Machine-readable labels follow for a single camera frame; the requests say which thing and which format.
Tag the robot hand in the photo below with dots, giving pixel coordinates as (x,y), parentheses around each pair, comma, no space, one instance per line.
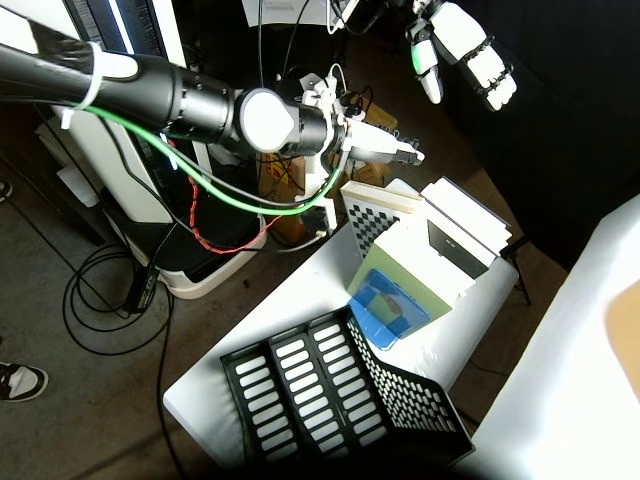
(457,35)
(372,142)

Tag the white spine book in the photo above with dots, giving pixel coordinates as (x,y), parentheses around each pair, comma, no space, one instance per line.
(460,220)

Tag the black backdrop cloth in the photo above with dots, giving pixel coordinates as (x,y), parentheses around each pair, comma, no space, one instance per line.
(575,125)

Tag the black mesh file rack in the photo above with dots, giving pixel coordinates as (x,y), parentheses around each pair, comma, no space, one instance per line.
(400,395)

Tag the white robot body column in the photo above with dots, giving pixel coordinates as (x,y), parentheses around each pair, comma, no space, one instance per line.
(125,175)

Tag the tan board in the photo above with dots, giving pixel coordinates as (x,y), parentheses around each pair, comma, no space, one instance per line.
(627,330)

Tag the person's black white shoe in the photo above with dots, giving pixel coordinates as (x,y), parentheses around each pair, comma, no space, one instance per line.
(4,190)
(22,382)

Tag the black power adapter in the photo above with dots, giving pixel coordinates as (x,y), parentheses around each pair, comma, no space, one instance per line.
(142,290)

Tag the blue plastic bookend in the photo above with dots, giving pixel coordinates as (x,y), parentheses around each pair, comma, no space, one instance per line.
(395,325)

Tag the black book with grey label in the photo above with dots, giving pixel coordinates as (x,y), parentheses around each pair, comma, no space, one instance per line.
(425,265)

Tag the green cover book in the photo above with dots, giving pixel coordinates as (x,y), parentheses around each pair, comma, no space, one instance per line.
(440,302)

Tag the checkered cover book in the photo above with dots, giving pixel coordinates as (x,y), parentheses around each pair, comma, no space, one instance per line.
(370,225)

